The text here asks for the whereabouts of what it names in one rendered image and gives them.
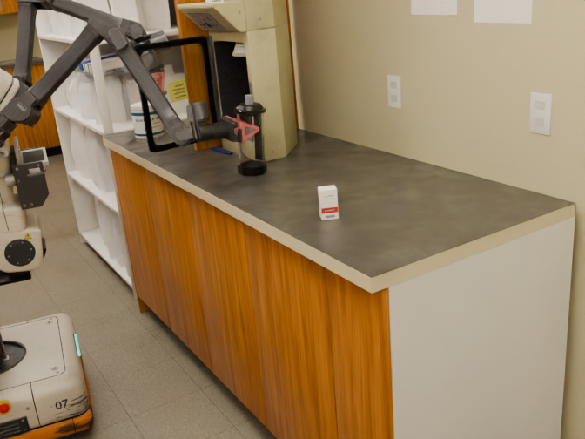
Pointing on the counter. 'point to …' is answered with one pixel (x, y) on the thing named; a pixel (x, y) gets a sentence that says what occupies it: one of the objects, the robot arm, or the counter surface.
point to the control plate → (205, 21)
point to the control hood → (233, 21)
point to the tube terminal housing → (268, 72)
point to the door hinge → (214, 77)
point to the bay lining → (231, 77)
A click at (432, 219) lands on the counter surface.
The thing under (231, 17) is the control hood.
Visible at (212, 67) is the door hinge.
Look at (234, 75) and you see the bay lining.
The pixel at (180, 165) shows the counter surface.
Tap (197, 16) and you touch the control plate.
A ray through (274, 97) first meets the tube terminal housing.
